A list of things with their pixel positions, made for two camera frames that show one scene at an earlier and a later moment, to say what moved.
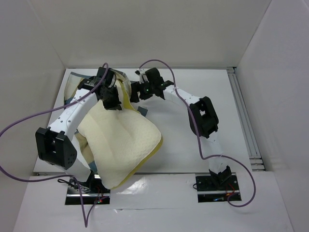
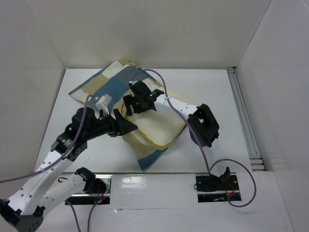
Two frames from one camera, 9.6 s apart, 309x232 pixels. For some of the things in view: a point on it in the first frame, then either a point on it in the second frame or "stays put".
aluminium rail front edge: [125, 173] stays put
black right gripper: [134, 92] → [130, 104]
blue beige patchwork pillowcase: [72, 81] → [105, 93]
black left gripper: [115, 105] → [123, 125]
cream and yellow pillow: [120, 143] → [158, 129]
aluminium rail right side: [256, 162] stays put
